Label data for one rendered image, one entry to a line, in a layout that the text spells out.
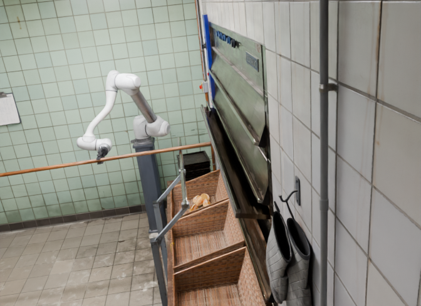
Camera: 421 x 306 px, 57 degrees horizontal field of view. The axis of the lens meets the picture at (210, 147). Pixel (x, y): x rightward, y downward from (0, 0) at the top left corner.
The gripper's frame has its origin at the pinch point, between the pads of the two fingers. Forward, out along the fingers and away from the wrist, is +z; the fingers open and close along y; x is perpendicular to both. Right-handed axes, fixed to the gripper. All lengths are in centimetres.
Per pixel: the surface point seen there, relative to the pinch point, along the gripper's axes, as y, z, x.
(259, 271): 23, 128, -100
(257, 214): -23, 147, -97
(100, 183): 74, -120, 35
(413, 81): -97, 239, -104
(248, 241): 23, 102, -99
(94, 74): -48, -120, 16
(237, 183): -23, 118, -93
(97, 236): 118, -80, 40
